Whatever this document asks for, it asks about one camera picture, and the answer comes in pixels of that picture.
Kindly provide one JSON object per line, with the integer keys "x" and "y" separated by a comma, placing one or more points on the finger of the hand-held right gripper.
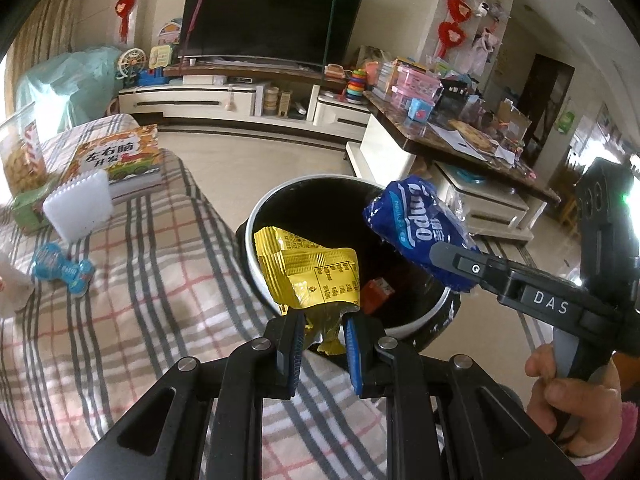
{"x": 465, "y": 265}

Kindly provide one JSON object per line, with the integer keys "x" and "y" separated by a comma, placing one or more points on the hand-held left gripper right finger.
{"x": 354, "y": 360}

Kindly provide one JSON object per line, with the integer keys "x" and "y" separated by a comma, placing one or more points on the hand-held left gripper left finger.
{"x": 292, "y": 355}

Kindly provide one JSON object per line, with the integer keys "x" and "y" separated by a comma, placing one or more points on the red and white packet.
{"x": 377, "y": 297}

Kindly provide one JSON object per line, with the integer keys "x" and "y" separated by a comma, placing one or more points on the blue snack bag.
{"x": 415, "y": 220}

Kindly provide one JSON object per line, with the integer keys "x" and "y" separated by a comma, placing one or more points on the yellow snack wrapper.
{"x": 300, "y": 270}

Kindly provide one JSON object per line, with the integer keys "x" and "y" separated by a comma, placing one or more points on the white bin with black liner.
{"x": 320, "y": 210}

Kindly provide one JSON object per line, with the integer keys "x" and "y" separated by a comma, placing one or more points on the person's right forearm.
{"x": 615, "y": 460}

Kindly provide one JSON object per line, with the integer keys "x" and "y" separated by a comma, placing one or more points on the person's right hand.
{"x": 595, "y": 410}

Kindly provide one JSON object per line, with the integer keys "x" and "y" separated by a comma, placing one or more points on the white paper sheet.
{"x": 450, "y": 142}

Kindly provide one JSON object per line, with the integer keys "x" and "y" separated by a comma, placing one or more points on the yellow patterned tray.
{"x": 475, "y": 134}

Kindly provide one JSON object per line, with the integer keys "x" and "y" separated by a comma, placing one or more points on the cluttered side table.
{"x": 385, "y": 157}

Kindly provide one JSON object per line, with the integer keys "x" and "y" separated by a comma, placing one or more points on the brown cardboard box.
{"x": 515, "y": 117}

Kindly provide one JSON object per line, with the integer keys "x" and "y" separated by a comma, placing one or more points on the pink plastic box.
{"x": 417, "y": 85}

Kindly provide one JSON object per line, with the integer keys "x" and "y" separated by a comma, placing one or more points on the hanging doll clothes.
{"x": 485, "y": 45}

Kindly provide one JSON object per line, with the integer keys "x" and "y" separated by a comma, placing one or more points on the blue bone-shaped toy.
{"x": 60, "y": 265}

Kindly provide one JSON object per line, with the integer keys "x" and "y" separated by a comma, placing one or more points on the small hanging brush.
{"x": 231, "y": 102}

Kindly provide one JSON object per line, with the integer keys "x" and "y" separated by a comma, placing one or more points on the colourful children's book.
{"x": 115, "y": 155}

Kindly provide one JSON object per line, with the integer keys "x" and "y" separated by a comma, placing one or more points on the white television cabinet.
{"x": 200, "y": 102}

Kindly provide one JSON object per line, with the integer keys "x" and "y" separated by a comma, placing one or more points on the white plastic bag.
{"x": 12, "y": 285}

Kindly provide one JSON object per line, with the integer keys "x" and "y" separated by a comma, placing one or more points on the green cardboard box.
{"x": 30, "y": 212}

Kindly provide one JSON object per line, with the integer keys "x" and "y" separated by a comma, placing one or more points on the black television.
{"x": 270, "y": 15}

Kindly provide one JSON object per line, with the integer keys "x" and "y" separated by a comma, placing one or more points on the yellow toy telephone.
{"x": 161, "y": 57}

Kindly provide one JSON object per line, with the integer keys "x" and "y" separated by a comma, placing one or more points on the ferris wheel toy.
{"x": 132, "y": 65}

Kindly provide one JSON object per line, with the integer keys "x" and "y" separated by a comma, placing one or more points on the clear cookie jar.
{"x": 20, "y": 160}

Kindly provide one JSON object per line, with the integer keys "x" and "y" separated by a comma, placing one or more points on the arched cartoon toy sign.
{"x": 170, "y": 34}

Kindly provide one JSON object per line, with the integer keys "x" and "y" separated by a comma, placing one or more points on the teal covered armchair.
{"x": 65, "y": 85}

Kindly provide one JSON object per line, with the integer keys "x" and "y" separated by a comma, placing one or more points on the beige patterned curtain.
{"x": 45, "y": 30}

